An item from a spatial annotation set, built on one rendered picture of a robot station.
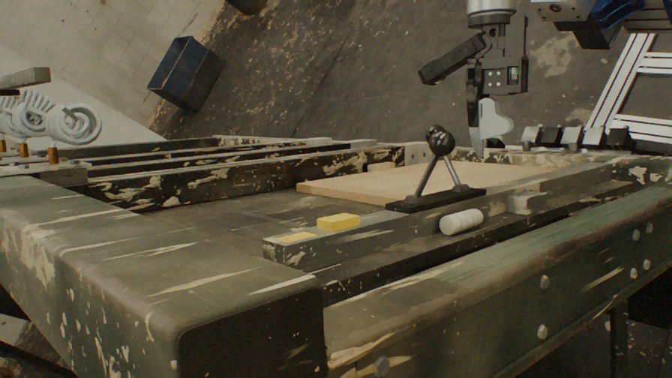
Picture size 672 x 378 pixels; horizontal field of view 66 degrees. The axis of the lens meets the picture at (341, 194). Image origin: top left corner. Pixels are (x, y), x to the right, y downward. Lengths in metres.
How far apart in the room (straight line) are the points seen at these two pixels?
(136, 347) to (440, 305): 0.22
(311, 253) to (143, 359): 0.36
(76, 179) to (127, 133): 3.76
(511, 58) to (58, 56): 5.52
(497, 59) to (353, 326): 0.55
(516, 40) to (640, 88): 1.55
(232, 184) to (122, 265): 0.82
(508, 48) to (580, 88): 1.89
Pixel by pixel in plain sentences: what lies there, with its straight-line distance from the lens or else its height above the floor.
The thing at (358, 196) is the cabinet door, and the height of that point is 1.36.
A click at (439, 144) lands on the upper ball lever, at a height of 1.55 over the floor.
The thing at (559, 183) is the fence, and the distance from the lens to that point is 1.15.
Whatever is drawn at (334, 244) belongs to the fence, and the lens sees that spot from 0.66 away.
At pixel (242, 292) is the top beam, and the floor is 1.90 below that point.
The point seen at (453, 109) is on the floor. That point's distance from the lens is 3.01.
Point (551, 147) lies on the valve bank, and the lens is 1.67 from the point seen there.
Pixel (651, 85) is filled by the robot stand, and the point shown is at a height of 0.21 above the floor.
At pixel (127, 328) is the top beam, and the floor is 1.93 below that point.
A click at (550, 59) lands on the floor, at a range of 2.90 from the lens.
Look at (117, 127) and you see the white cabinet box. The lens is 4.78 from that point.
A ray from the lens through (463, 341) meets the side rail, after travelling 0.46.
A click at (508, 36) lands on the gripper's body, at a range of 0.84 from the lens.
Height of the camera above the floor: 2.07
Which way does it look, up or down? 40 degrees down
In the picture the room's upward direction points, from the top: 56 degrees counter-clockwise
